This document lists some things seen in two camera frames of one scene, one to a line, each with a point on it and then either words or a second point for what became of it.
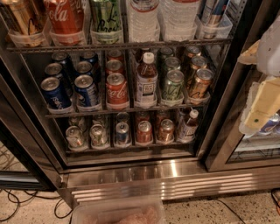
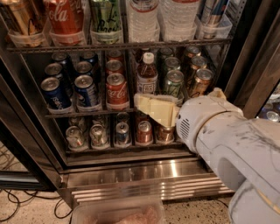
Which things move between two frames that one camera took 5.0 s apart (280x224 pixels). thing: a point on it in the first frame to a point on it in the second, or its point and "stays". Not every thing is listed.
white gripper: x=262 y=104 to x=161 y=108
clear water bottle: x=143 y=21 stays
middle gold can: x=199 y=62 stays
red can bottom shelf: x=144 y=132 stays
